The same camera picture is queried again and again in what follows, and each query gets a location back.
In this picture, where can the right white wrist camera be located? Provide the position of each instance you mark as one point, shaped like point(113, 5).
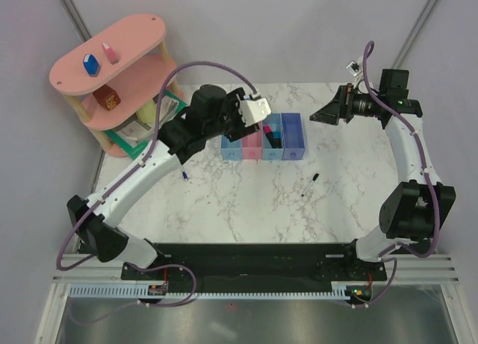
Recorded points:
point(355, 68)

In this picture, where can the pink black highlighter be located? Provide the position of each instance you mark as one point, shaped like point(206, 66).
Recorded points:
point(269, 135)

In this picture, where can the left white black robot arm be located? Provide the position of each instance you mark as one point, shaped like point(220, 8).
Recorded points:
point(211, 113)

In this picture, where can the pale yellow cylinder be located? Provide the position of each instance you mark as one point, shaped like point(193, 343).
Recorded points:
point(147, 113)

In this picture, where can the light blue bin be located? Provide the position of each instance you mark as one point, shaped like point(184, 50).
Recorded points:
point(231, 150)
point(274, 120)

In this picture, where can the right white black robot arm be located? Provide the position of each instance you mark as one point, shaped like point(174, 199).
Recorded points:
point(412, 216)

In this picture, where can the black marker pen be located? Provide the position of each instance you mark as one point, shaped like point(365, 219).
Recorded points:
point(310, 184)

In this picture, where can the light blue middle bin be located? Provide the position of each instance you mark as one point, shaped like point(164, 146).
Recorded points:
point(274, 120)

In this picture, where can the pink bin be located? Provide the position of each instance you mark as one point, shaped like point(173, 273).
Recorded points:
point(252, 146)

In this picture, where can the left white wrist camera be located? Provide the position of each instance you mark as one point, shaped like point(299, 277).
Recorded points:
point(254, 109)

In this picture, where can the green spiral notebook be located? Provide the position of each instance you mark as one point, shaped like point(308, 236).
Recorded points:
point(133, 136)

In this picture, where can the left white cable duct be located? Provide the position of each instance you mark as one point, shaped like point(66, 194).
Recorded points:
point(117, 290)

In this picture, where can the blue white eraser block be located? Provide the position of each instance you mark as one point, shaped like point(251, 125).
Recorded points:
point(91, 65)

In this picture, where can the right white cable duct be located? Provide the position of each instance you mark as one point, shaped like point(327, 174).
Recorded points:
point(340, 291)

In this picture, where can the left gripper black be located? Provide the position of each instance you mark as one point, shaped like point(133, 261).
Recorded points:
point(231, 101)

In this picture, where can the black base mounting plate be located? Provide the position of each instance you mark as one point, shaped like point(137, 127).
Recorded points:
point(258, 268)

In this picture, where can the pink white eraser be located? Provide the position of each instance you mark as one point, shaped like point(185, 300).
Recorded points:
point(110, 54)

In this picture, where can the light blue left bin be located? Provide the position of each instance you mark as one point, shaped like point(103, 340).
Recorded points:
point(231, 150)

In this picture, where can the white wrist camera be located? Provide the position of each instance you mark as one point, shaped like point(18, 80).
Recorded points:
point(355, 68)
point(254, 109)

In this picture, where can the purple blue bin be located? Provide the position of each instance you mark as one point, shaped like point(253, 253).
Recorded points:
point(292, 137)

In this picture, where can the red brown patterned box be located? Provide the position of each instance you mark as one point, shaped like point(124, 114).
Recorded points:
point(107, 97)

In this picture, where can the pink three-tier wooden shelf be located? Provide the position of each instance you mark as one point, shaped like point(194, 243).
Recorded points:
point(144, 64)

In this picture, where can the white cable duct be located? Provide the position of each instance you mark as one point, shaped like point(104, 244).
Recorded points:
point(117, 290)
point(340, 291)

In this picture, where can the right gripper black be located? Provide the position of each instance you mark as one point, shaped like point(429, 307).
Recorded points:
point(340, 106)

